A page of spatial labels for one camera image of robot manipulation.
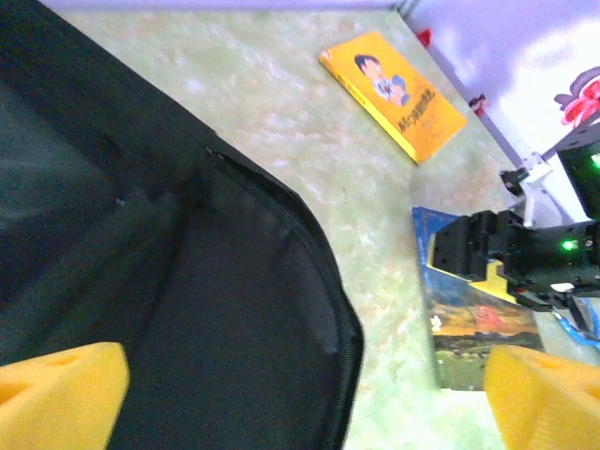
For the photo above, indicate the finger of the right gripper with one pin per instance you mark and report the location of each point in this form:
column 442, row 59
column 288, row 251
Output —
column 492, row 281
column 459, row 244

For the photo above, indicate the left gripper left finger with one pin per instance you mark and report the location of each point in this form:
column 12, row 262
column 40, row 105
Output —
column 61, row 398

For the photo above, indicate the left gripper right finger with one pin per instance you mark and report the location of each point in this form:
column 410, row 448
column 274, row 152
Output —
column 548, row 403

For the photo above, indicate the Animal Farm paperback book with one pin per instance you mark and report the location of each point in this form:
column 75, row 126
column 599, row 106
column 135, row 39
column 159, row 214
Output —
column 469, row 337

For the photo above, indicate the yellow cartoon boy book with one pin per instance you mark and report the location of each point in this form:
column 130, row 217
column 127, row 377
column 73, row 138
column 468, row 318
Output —
column 398, row 94

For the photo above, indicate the black backpack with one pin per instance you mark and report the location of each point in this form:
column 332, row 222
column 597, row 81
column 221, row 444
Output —
column 211, row 281

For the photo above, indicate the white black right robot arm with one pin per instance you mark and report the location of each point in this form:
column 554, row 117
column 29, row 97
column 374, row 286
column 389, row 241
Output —
column 581, row 178

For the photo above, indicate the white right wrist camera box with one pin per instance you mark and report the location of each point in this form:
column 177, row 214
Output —
column 539, row 175

